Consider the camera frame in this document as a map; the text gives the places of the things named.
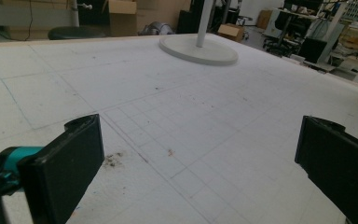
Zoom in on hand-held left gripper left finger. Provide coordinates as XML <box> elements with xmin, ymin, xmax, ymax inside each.
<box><xmin>18</xmin><ymin>114</ymin><xmax>105</xmax><ymax>224</ymax></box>

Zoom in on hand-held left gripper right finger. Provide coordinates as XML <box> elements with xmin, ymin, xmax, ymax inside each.
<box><xmin>294</xmin><ymin>115</ymin><xmax>358</xmax><ymax>224</ymax></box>

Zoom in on black flat monitor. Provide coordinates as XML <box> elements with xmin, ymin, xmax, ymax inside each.
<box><xmin>297</xmin><ymin>36</ymin><xmax>327</xmax><ymax>64</ymax></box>

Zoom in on black office chair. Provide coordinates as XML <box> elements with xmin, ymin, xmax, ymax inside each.
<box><xmin>262</xmin><ymin>10</ymin><xmax>302</xmax><ymax>57</ymax></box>

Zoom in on black round stool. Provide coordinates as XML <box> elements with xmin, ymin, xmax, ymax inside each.
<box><xmin>48</xmin><ymin>25</ymin><xmax>106</xmax><ymax>41</ymax></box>

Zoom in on white desk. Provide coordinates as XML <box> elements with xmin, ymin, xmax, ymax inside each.
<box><xmin>0</xmin><ymin>0</ymin><xmax>82</xmax><ymax>43</ymax></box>

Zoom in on tall open cardboard box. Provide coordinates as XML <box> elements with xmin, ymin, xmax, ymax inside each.
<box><xmin>102</xmin><ymin>0</ymin><xmax>138</xmax><ymax>37</ymax></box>

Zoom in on small cardboard box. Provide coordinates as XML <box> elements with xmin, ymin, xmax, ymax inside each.
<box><xmin>217</xmin><ymin>22</ymin><xmax>245</xmax><ymax>43</ymax></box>

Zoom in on grey backpack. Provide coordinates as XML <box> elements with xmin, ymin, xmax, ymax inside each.
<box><xmin>138</xmin><ymin>21</ymin><xmax>175</xmax><ymax>36</ymax></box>

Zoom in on white stand with round base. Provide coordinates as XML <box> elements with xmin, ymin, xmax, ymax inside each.
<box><xmin>158</xmin><ymin>0</ymin><xmax>240</xmax><ymax>66</ymax></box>

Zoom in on wooden cabinets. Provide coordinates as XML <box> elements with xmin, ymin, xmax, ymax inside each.
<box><xmin>0</xmin><ymin>0</ymin><xmax>194</xmax><ymax>41</ymax></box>

